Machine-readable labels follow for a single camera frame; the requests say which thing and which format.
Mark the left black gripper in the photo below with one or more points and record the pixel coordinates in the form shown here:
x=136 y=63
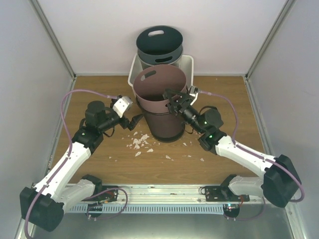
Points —
x=132 y=123

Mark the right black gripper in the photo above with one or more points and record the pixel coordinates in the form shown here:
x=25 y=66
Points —
x=186 y=103

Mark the mauve plastic bin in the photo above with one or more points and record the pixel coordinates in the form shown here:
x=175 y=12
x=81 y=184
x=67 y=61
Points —
x=150 y=84

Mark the black mesh wastebasket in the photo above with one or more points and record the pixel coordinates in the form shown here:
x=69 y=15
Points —
x=165 y=127

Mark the dark grey plastic bin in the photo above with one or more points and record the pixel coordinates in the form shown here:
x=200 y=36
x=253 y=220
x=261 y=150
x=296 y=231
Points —
x=159 y=45

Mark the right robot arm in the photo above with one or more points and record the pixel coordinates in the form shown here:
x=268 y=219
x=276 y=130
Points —
x=276 y=178

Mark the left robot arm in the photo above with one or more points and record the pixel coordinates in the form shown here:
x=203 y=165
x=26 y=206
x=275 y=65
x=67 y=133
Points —
x=45 y=204

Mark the white plastic tub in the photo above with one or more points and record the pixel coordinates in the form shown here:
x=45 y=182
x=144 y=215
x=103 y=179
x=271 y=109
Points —
x=186 y=65

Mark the silver mesh wastebasket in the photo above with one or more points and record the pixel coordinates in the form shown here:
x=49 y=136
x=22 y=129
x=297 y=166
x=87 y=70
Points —
x=179 y=61

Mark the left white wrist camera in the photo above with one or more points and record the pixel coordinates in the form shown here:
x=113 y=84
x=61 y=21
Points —
x=121 y=105

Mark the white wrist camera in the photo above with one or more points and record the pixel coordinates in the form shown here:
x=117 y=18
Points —
x=121 y=105
x=193 y=94

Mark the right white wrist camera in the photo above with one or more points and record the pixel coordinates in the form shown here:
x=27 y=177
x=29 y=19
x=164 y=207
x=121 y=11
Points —
x=193 y=94

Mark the aluminium rail frame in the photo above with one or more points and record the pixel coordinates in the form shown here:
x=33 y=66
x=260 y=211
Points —
x=189 y=194

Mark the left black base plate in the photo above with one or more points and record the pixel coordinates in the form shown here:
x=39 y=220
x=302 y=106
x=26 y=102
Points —
x=105 y=195

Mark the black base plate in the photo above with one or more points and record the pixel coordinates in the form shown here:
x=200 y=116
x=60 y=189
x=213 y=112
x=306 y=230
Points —
x=105 y=195
x=221 y=194

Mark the grey slotted cable duct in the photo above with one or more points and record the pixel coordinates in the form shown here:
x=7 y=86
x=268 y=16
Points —
x=160 y=209

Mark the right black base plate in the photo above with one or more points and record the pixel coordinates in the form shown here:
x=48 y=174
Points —
x=221 y=194

